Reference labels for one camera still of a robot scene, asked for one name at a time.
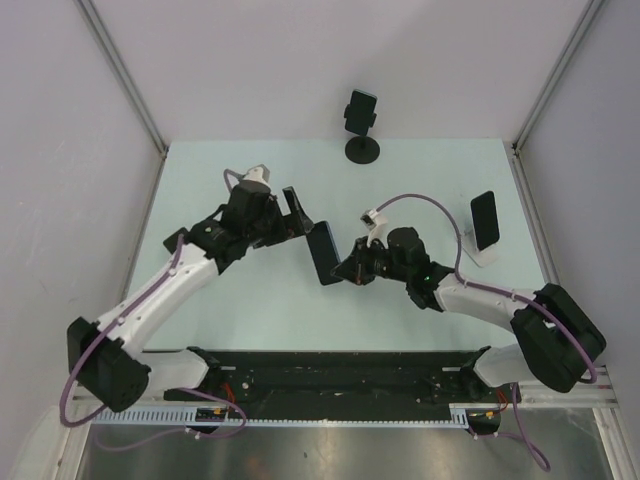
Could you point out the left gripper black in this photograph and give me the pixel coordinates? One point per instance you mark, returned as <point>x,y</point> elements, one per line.
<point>289,225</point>

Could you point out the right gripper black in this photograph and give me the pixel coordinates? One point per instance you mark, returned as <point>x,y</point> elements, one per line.
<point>356,267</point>

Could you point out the black pole phone stand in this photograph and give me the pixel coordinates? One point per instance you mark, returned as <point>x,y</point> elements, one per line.
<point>362,150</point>

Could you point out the teal-edged phone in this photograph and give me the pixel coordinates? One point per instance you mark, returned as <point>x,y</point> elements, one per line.
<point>360,113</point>

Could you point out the white phone stand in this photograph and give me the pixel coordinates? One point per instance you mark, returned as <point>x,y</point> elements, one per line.
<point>482,258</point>

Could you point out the blue-edged black phone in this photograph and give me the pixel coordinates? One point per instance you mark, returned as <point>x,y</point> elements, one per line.
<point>485,220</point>

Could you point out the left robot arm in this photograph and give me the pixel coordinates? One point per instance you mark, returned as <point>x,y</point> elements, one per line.
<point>105,356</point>

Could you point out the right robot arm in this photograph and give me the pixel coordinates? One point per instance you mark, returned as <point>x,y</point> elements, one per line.
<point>556,342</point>

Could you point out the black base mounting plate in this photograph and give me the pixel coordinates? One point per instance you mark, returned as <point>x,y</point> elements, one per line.
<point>342,386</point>

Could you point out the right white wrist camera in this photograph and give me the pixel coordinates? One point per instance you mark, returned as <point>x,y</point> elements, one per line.
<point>376,223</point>

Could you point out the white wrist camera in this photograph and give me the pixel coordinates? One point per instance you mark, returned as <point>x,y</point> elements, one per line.
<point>376,223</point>
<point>258,174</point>

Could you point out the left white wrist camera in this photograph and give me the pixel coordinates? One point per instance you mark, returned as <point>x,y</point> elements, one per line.
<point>258,174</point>

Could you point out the left aluminium corner post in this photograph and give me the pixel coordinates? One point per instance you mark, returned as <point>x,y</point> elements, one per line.
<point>99,30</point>

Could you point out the aluminium corner post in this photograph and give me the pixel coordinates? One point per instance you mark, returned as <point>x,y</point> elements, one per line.
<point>99,30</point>
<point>586,21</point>

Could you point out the right aluminium corner post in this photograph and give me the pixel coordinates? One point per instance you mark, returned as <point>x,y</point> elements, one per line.
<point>586,21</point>

